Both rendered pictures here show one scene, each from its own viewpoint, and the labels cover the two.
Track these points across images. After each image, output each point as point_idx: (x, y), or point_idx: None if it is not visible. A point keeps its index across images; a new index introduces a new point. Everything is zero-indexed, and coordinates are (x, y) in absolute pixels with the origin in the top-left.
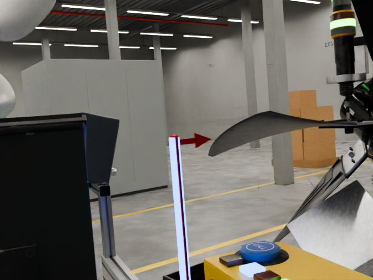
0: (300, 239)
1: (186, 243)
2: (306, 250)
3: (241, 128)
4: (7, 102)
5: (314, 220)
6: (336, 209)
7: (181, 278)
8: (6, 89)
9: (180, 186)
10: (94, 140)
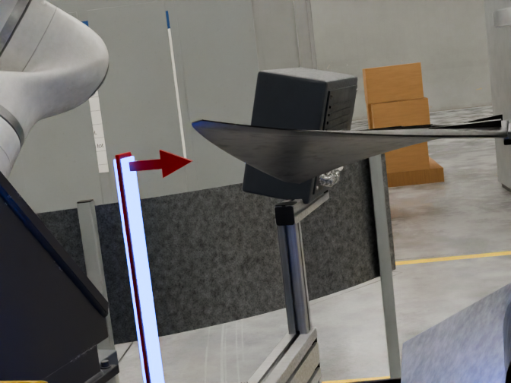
0: (405, 379)
1: (147, 343)
2: None
3: (230, 143)
4: (69, 74)
5: (438, 346)
6: (477, 330)
7: None
8: (77, 51)
9: (128, 245)
10: (280, 121)
